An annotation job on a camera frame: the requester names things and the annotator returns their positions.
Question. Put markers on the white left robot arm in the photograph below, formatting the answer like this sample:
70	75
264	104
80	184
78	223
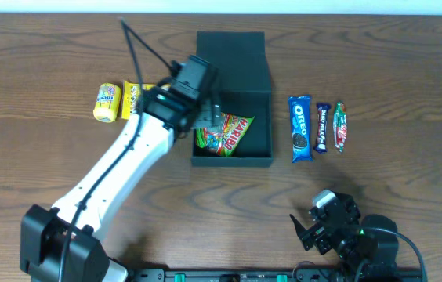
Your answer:
64	243

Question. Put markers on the blue Oreo cookie pack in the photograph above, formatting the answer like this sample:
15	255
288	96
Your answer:
299	109

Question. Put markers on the purple Dairy Milk bar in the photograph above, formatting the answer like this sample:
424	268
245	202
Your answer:
321	139

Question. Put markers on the yellow Mentos bottle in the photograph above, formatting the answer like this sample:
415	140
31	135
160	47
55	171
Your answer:
107	103

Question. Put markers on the red green candy bar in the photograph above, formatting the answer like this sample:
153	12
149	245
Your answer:
340	126

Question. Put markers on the green Haribo gummy bag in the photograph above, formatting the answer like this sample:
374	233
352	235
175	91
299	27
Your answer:
222	140

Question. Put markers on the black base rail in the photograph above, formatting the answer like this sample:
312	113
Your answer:
314	274

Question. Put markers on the yellow Hacks candy bag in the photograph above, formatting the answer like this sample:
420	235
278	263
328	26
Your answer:
130	97

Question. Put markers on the black open box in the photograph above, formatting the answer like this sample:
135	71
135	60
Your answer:
245	91

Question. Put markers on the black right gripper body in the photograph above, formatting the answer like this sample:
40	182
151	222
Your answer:
311	235

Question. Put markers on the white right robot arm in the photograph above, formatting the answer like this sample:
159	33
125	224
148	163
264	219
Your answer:
366	246

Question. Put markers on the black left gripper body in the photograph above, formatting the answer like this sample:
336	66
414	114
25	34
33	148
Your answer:
208	116

